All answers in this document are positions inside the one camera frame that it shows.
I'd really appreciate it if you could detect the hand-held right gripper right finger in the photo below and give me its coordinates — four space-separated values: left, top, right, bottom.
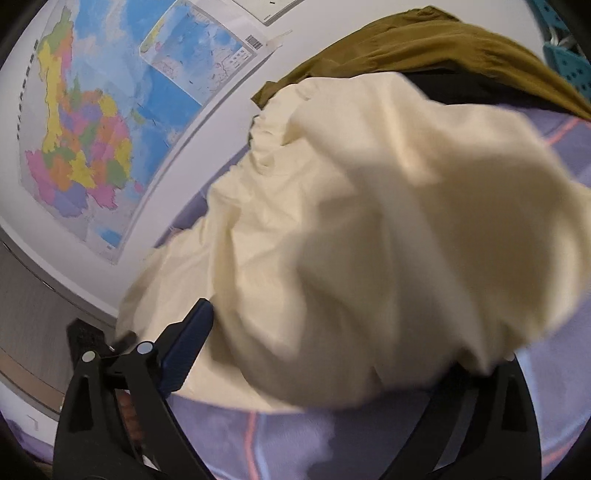
382 353 542 480

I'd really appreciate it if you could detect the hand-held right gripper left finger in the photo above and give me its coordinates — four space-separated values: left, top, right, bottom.
52 298 215 480

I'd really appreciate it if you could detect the cream garment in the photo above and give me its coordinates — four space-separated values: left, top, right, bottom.
115 72 591 412

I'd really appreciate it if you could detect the black cloth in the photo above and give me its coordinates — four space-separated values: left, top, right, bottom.
405 69 570 114

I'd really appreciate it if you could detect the blue perforated plastic basket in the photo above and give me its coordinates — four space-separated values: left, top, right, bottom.
531 0 591 100

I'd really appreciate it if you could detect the olive garment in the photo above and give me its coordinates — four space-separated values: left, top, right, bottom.
252 6 591 121

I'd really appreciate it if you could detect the colourful wall map poster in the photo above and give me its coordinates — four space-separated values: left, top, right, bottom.
11 0 259 265

